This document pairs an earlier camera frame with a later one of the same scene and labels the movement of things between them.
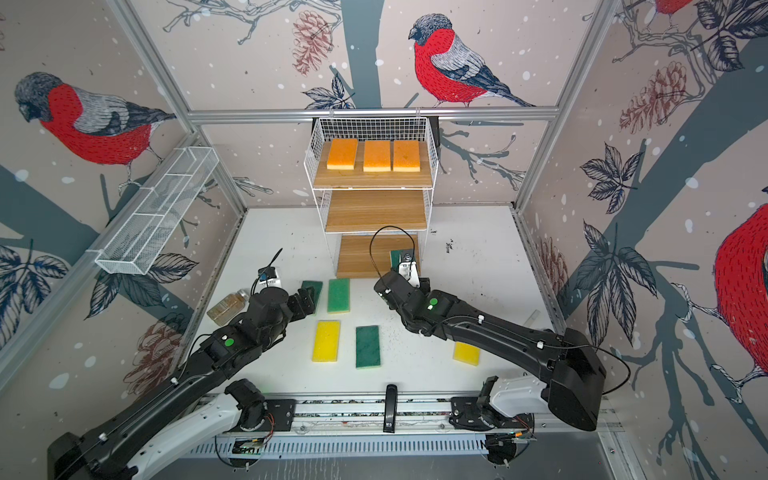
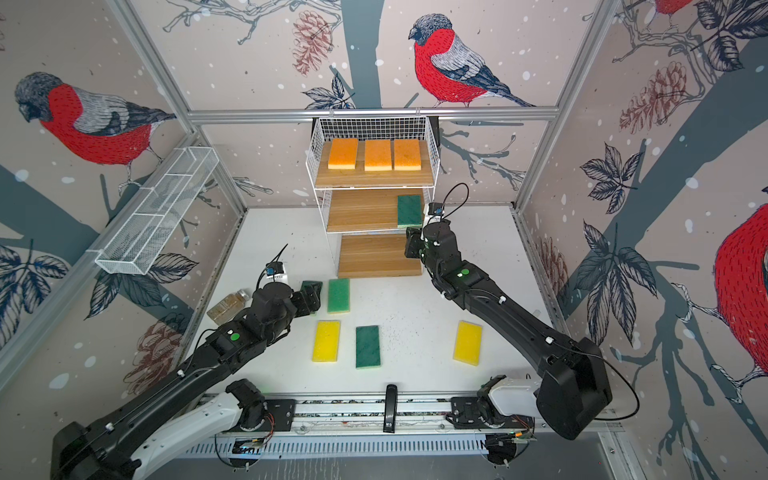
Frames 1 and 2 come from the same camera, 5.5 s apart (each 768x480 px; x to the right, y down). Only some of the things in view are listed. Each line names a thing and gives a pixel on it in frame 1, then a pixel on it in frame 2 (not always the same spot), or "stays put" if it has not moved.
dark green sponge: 317,286 stays put
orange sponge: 342,154 stays put
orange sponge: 377,156 stays put
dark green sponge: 397,256 to 409,212
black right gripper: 421,293 to 413,241
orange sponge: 406,156 stays put
